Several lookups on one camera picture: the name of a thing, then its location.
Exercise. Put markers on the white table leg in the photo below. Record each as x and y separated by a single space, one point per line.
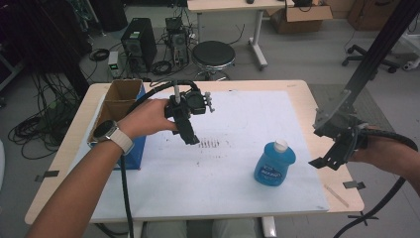
269 228

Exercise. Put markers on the blue liquid bottle white cap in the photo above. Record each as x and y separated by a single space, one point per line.
272 165

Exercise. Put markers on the person's left hand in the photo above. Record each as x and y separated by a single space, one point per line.
147 117

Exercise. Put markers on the small grey power supply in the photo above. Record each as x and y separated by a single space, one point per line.
113 64

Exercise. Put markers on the black curtain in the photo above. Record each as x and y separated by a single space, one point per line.
39 36

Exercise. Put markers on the black tape piece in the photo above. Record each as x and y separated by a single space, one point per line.
49 174
354 185

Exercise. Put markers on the thin wooden stick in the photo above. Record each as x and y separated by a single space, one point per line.
336 196

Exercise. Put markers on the black office chair base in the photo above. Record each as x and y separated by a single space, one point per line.
366 58

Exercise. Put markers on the round black stool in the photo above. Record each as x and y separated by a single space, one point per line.
213 53

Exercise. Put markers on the closed cardboard box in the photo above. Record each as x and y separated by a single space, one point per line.
369 16

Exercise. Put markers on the white paper sheet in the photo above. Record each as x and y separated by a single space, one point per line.
214 185

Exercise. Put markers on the black computer tower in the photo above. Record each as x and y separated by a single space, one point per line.
138 43

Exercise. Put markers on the open cardboard box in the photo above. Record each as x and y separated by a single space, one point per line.
298 20

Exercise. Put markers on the cardboard box with blue sides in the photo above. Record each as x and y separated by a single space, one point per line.
120 94

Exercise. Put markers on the black aluminium post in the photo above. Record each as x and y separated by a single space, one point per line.
383 43

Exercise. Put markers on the wooden desk with white legs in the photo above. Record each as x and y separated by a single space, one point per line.
231 6

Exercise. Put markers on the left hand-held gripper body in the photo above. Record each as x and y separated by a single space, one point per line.
194 101

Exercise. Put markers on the open computer case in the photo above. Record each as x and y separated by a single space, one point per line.
178 43

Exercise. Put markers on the black tape cross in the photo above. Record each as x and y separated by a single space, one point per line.
362 218

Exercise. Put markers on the dark grey floor mat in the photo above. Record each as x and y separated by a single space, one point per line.
369 105

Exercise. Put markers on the person's right hand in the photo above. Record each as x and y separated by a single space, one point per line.
371 152

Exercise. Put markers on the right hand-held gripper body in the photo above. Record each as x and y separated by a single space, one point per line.
333 115

